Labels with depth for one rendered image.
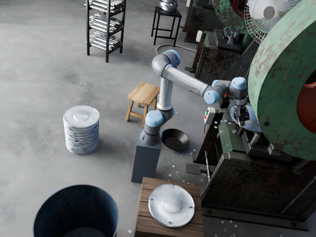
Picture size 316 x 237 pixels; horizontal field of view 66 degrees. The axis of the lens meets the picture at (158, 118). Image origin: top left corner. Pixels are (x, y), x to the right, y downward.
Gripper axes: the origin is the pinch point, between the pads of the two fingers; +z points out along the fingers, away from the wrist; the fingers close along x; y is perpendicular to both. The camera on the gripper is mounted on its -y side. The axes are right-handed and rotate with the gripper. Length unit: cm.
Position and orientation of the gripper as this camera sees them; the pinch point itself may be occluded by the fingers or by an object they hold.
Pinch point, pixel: (241, 123)
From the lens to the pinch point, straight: 166.7
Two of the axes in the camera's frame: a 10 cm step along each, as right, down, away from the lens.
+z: 2.7, 7.5, 6.1
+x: 9.6, -1.9, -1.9
